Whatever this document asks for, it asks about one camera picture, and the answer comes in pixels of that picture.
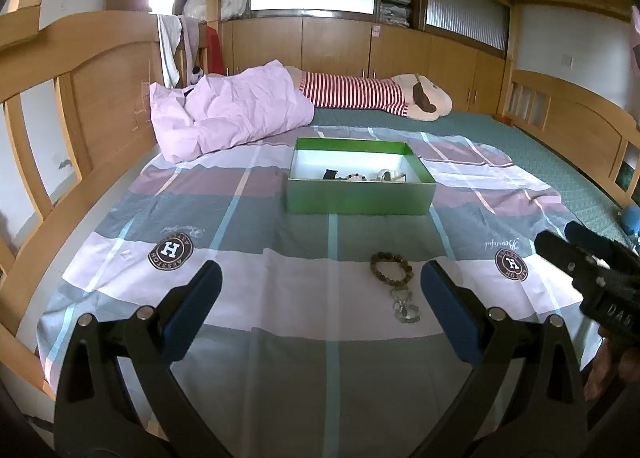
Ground pink pillow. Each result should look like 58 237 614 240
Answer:
150 60 316 164

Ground person's right hand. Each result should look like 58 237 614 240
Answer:
582 335 640 403

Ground white hanging garment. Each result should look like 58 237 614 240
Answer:
156 13 202 89

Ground green cardboard box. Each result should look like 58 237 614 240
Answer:
286 137 437 215

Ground wooden footboard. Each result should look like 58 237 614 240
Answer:
505 68 640 211

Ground patchwork bed sheet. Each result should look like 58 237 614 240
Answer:
37 125 583 458

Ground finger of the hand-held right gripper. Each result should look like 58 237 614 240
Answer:
535 231 601 281
565 221 626 264

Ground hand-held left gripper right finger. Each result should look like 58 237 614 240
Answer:
420 259 588 458

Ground blue plush item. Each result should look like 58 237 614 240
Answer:
620 205 640 240

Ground brown beaded bracelet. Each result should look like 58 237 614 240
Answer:
370 251 416 285

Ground striped plush toy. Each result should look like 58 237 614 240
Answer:
285 66 453 123

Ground red hanging garment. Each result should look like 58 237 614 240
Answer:
204 26 227 78

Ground wooden wall cabinets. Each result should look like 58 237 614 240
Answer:
220 16 511 115

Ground wooden headboard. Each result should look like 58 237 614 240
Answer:
0 11 168 399

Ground green mattress cover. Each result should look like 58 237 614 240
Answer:
310 107 638 249

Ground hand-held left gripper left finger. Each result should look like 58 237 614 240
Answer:
54 259 233 458

